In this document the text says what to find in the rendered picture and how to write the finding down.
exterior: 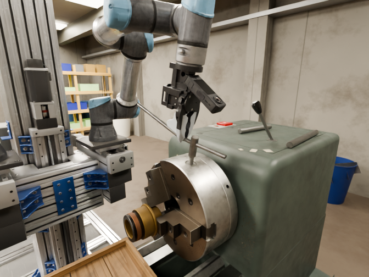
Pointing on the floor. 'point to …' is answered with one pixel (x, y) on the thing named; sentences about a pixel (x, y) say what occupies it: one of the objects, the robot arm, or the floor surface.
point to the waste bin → (341, 179)
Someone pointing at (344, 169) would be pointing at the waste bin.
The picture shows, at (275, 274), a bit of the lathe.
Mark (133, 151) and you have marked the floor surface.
